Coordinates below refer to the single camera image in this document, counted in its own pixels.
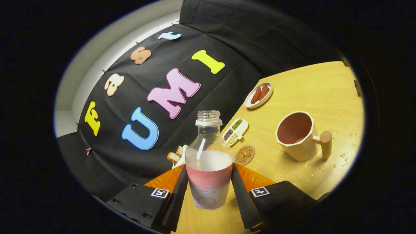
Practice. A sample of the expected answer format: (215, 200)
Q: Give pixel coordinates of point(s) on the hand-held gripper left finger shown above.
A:
(177, 201)

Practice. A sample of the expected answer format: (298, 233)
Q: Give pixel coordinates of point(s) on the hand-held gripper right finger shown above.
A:
(242, 201)

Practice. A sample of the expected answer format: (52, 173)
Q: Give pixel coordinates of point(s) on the round cork coaster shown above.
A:
(244, 155)

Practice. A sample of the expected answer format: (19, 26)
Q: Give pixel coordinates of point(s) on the clear plastic juice bottle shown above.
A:
(208, 162)

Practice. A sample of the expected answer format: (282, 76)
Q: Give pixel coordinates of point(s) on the white toaster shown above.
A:
(182, 161)

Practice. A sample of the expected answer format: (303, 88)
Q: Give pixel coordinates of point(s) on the toast bread slice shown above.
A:
(179, 150)
(173, 157)

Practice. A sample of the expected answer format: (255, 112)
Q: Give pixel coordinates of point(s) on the white divided bean dish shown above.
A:
(234, 131)

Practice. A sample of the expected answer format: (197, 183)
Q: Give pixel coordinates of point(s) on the white round plate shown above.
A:
(248, 103)

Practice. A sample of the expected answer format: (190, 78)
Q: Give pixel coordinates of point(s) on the red-brown meat piece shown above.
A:
(255, 96)
(264, 92)

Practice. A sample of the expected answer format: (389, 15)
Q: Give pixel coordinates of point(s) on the wooden table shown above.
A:
(308, 87)

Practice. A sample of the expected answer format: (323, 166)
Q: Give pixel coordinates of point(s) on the black backdrop cloth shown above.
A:
(208, 32)

